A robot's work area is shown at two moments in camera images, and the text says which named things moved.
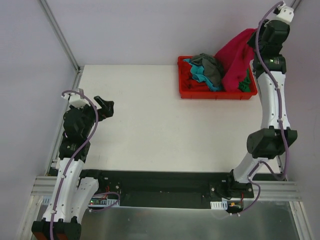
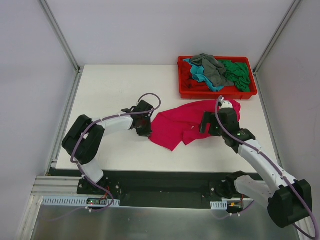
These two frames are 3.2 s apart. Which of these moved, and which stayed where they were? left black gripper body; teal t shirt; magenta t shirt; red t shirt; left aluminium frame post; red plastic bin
Moved: magenta t shirt; left black gripper body
Stayed: red t shirt; teal t shirt; red plastic bin; left aluminium frame post
